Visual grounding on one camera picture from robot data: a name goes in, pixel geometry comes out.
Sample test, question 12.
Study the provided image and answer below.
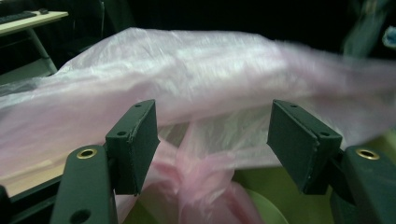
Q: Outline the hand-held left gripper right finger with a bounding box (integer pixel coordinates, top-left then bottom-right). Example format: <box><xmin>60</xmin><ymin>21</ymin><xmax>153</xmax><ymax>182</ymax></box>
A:
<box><xmin>266</xmin><ymin>99</ymin><xmax>344</xmax><ymax>196</ymax></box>

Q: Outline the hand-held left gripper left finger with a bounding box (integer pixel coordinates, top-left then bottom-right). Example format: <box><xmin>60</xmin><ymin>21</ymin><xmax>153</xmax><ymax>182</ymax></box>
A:
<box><xmin>105</xmin><ymin>99</ymin><xmax>161</xmax><ymax>197</ymax></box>

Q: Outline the green plastic bin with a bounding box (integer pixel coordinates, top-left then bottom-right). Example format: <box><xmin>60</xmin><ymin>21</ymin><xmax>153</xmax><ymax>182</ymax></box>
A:
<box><xmin>122</xmin><ymin>129</ymin><xmax>396</xmax><ymax>224</ymax></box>

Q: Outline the pink plastic bag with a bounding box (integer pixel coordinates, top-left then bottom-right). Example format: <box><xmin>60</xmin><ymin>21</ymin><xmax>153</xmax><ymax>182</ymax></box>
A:
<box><xmin>0</xmin><ymin>27</ymin><xmax>396</xmax><ymax>224</ymax></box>

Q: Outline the black keyboard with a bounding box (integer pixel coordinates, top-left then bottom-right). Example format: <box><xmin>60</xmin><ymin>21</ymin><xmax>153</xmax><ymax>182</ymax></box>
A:
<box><xmin>0</xmin><ymin>10</ymin><xmax>38</xmax><ymax>25</ymax></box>

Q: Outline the desk with white frame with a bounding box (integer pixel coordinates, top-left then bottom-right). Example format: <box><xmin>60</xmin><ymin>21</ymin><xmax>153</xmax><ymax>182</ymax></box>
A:
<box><xmin>0</xmin><ymin>9</ymin><xmax>70</xmax><ymax>86</ymax></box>

